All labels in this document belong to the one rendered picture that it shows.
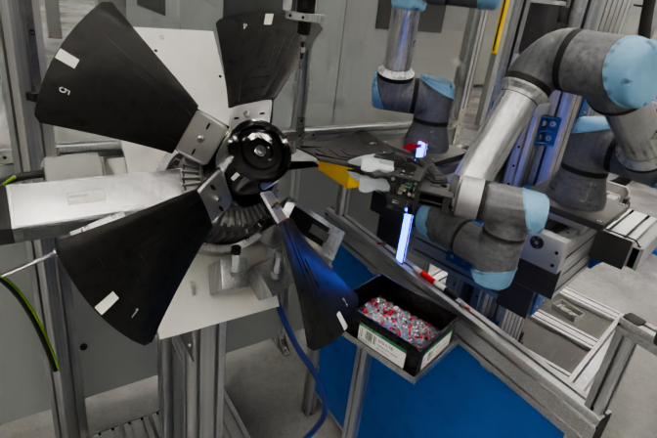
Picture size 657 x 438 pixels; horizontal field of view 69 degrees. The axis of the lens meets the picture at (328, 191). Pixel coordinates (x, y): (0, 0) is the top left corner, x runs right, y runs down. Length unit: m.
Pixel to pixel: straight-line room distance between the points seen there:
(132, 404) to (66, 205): 1.27
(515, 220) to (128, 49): 0.71
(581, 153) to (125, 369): 1.67
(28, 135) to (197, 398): 0.76
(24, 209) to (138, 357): 1.17
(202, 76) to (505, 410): 1.01
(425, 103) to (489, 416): 0.90
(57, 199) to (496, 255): 0.76
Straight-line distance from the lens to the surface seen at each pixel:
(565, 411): 1.08
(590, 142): 1.38
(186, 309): 1.04
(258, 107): 0.95
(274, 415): 2.01
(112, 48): 0.89
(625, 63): 0.96
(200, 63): 1.23
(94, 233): 0.75
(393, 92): 1.56
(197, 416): 1.38
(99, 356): 1.96
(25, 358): 1.91
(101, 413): 2.08
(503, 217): 0.88
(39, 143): 1.43
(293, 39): 1.04
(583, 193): 1.41
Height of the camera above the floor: 1.50
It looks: 23 degrees down
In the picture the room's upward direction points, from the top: 7 degrees clockwise
